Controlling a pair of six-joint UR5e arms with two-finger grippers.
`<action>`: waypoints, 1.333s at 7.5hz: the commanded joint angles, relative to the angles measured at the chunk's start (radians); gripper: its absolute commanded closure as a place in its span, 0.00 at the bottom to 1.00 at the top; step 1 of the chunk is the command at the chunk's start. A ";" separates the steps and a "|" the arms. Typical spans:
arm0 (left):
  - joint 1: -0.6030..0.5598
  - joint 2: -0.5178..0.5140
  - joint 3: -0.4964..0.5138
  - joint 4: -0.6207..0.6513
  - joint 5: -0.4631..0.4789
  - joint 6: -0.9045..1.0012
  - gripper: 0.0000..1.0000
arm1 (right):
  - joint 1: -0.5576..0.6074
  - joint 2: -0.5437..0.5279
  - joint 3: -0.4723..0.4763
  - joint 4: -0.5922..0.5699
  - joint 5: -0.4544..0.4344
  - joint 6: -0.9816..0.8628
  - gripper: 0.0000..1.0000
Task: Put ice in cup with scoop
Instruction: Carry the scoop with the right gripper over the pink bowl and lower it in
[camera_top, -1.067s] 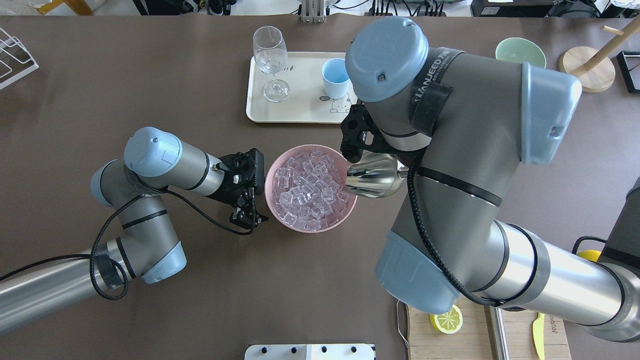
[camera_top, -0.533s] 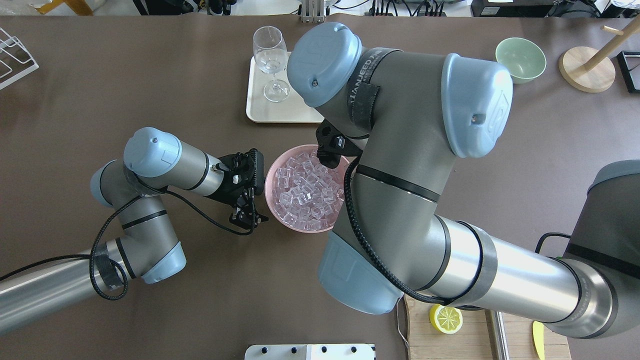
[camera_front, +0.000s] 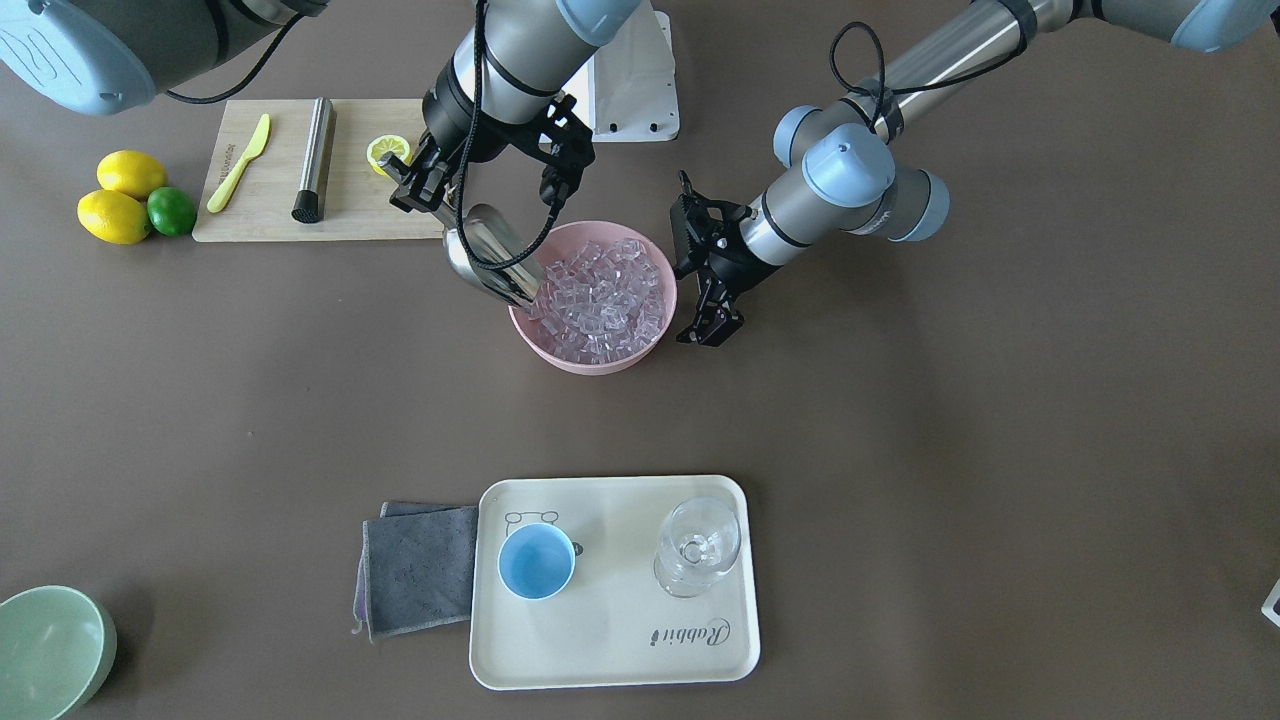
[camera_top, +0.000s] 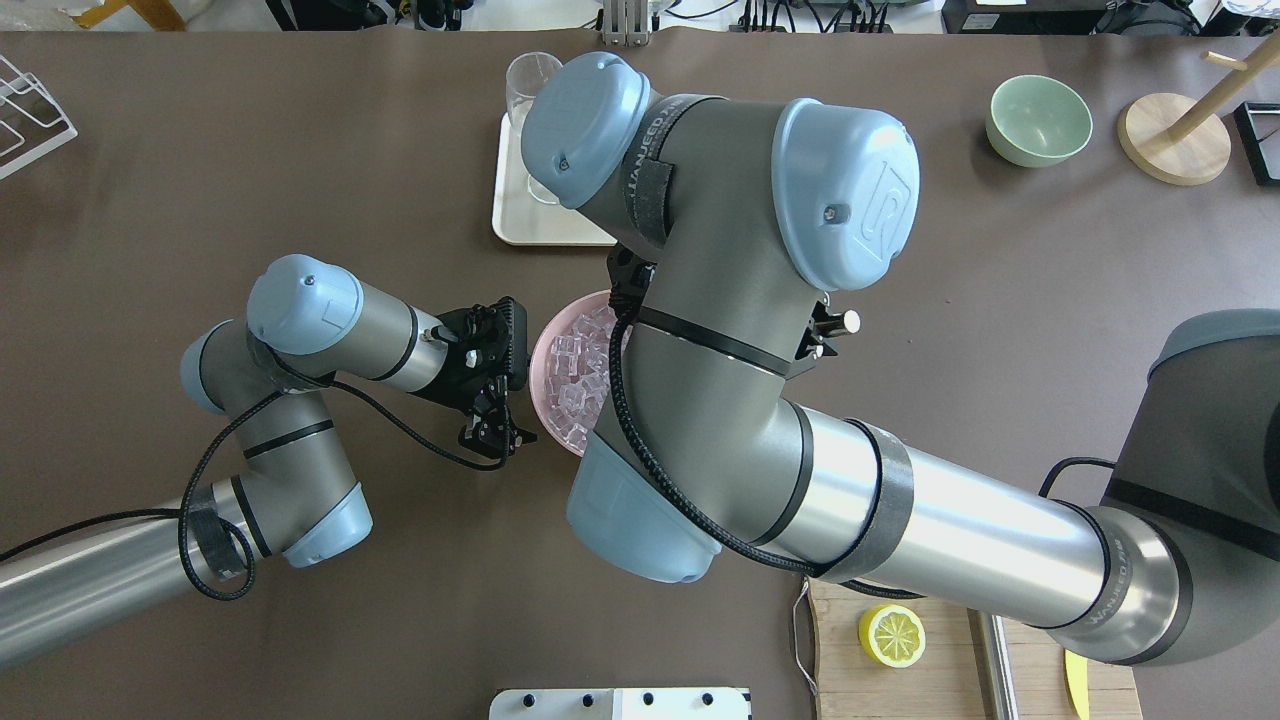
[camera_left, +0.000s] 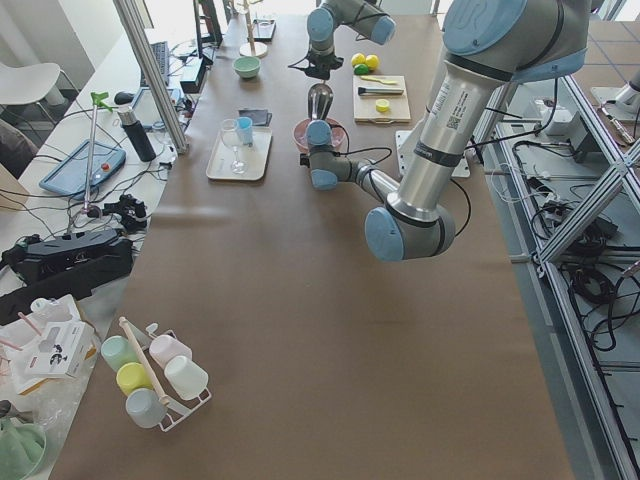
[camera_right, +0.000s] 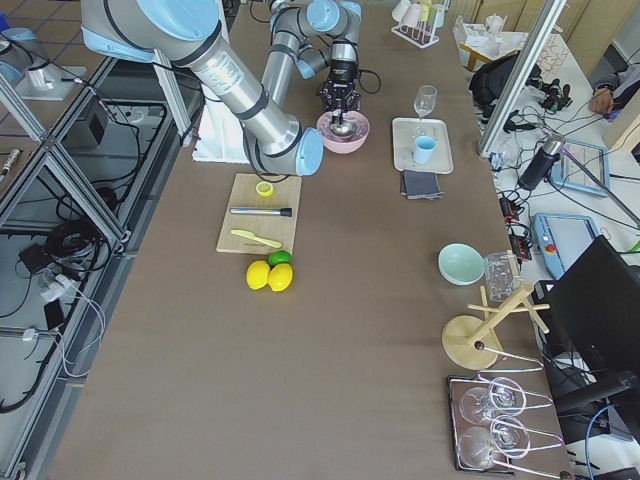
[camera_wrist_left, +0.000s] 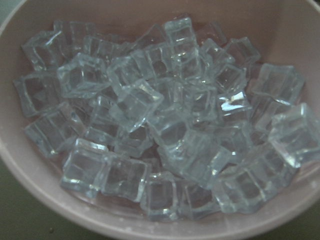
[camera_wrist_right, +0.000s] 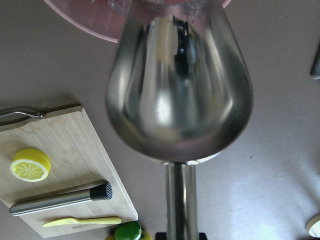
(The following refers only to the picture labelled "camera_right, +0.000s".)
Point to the metal ice scoop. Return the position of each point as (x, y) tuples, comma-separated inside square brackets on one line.
[(340, 125)]

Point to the pink bowl of ice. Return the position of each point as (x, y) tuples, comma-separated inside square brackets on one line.
[(344, 145)]

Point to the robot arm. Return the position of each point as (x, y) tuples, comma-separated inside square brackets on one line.
[(189, 33), (311, 37)]

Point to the light blue cup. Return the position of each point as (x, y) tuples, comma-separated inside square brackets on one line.
[(424, 147)]

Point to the wooden cup stand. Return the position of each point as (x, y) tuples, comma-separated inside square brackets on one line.
[(472, 343)]

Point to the clear wine glass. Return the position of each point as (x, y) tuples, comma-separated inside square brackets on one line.
[(425, 101)]

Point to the cream rabbit tray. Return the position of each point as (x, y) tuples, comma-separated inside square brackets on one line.
[(404, 132)]

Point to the half lemon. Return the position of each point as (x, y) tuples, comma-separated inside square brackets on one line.
[(265, 189)]

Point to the grey folded cloth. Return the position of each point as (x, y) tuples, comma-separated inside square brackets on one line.
[(417, 185)]

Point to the steel muddler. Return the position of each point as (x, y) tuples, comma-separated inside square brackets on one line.
[(255, 211)]

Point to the bamboo cutting board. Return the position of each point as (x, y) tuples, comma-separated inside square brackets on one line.
[(274, 227)]

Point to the yellow plastic knife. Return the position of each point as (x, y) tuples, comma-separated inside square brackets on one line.
[(256, 238)]

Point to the green lime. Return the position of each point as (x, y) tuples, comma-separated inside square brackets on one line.
[(279, 257)]

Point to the lower yellow lemon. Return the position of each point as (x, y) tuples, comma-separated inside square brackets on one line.
[(280, 277)]

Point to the yellow lemon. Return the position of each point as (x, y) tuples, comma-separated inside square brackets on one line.
[(280, 277), (257, 274)]

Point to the upper yellow lemon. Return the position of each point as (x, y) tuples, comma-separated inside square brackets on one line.
[(257, 274)]

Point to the green bowl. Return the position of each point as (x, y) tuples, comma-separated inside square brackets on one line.
[(460, 264)]

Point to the black water bottle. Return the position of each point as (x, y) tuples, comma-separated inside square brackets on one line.
[(542, 162)]

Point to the blue teach pendant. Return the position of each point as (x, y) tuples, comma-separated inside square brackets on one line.
[(562, 238)]

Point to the black monitor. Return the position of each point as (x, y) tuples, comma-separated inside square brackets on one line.
[(596, 304)]

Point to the black glass rack tray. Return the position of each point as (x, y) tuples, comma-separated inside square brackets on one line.
[(488, 433)]

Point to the white wire cup rack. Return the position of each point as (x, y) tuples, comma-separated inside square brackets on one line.
[(418, 21)]

